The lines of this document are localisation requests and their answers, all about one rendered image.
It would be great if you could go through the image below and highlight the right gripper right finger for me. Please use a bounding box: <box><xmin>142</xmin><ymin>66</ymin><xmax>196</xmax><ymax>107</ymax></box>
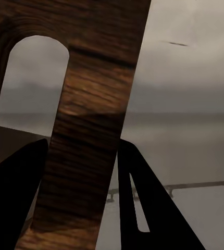
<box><xmin>117</xmin><ymin>139</ymin><xmax>205</xmax><ymax>250</ymax></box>

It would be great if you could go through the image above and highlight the cutting board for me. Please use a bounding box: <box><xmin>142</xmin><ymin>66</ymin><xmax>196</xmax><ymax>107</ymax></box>
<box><xmin>0</xmin><ymin>0</ymin><xmax>151</xmax><ymax>250</ymax></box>

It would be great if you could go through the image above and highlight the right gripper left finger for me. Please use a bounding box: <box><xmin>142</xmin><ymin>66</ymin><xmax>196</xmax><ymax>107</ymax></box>
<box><xmin>0</xmin><ymin>139</ymin><xmax>49</xmax><ymax>250</ymax></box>

